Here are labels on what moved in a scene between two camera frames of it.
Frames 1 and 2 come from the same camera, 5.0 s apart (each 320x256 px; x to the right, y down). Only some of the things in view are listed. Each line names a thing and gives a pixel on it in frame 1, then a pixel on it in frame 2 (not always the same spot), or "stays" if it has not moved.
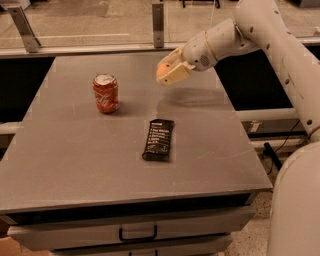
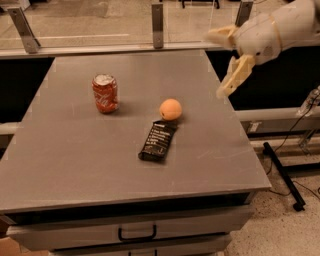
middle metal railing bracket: [158, 24] stays
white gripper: [196, 53] → [259, 40]
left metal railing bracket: [24, 28] stays
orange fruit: [162, 68] → [170, 109]
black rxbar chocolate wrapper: [158, 140] stays
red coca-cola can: [106, 92] stays
